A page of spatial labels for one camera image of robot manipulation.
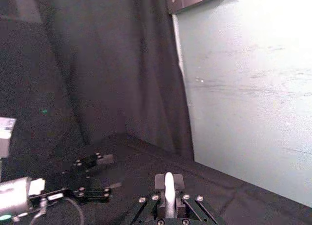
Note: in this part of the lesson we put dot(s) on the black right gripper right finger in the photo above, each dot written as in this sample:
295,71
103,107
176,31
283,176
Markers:
178,182

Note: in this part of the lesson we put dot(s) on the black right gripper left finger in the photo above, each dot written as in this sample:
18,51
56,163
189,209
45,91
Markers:
159,182

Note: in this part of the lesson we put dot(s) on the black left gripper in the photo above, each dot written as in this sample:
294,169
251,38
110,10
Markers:
57,197

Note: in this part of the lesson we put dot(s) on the small white three-armed plastic piece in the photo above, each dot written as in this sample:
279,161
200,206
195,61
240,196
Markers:
169,193

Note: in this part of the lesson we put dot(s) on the black cloth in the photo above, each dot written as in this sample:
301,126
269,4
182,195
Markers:
109,64

